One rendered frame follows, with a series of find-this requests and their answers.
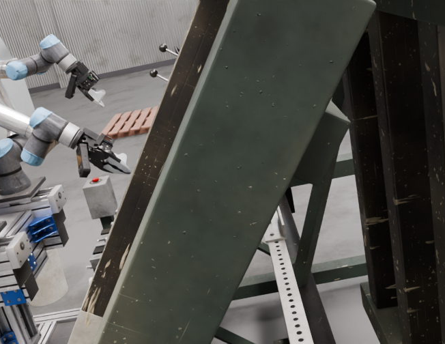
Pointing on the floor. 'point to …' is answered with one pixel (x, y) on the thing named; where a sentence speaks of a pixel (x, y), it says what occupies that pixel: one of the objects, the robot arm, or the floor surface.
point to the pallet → (130, 123)
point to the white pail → (50, 281)
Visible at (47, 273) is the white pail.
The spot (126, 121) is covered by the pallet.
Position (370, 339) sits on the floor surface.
